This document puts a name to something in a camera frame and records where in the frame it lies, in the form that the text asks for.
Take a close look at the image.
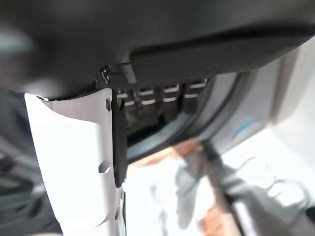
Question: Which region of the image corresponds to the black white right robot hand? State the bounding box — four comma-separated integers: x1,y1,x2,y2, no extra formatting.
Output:
0,0,315,236

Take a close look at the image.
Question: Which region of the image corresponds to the white garment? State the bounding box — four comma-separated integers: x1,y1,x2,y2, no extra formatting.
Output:
124,152,222,236

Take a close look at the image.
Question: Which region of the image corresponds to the grey front-load washing machine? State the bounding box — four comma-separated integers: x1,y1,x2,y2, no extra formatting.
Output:
126,44,315,163

